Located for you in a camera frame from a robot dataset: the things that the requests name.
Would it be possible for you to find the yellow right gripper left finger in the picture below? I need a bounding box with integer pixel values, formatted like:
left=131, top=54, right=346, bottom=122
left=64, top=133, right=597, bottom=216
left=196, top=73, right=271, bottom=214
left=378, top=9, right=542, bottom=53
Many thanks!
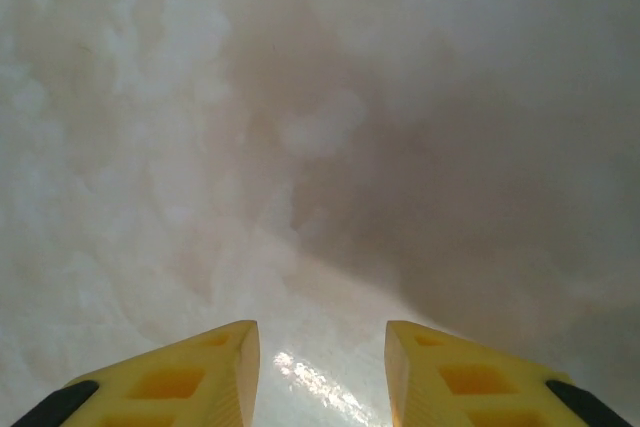
left=14, top=319, right=263, bottom=427

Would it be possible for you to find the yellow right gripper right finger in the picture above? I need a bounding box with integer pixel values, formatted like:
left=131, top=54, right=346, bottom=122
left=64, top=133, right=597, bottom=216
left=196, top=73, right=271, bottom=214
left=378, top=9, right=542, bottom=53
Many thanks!
left=384, top=319, right=634, bottom=427

